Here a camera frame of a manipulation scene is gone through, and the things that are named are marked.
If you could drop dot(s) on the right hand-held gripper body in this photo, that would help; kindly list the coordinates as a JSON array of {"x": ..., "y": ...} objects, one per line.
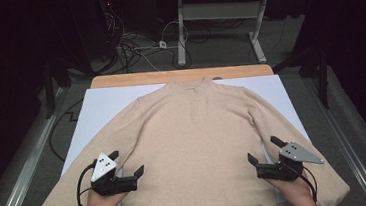
[{"x": 290, "y": 165}]

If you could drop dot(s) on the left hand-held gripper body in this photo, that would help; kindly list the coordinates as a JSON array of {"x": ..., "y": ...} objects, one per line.
[{"x": 106, "y": 185}]

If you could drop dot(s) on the beige knit sweater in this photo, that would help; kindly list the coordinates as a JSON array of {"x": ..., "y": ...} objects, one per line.
[{"x": 190, "y": 132}]

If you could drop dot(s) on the person's right hand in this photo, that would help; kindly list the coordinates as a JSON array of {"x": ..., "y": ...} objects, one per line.
[{"x": 292, "y": 195}]

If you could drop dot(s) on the white sheet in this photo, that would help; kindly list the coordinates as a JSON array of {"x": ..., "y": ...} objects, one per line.
[{"x": 110, "y": 102}]

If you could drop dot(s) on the black stand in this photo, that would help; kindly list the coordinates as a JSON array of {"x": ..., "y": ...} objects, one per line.
[
  {"x": 49, "y": 94},
  {"x": 323, "y": 84}
]

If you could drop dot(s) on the dark table grommet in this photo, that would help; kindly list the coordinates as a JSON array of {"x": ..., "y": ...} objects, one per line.
[{"x": 217, "y": 78}]

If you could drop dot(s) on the white power adapter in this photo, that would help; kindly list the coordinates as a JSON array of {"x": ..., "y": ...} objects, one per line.
[{"x": 163, "y": 44}]

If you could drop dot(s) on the metal floor rail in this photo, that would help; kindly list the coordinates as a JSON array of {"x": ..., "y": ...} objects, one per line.
[
  {"x": 23, "y": 178},
  {"x": 349, "y": 148}
]

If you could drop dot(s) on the white desk frame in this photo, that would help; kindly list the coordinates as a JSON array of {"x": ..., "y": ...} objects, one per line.
[{"x": 219, "y": 11}]

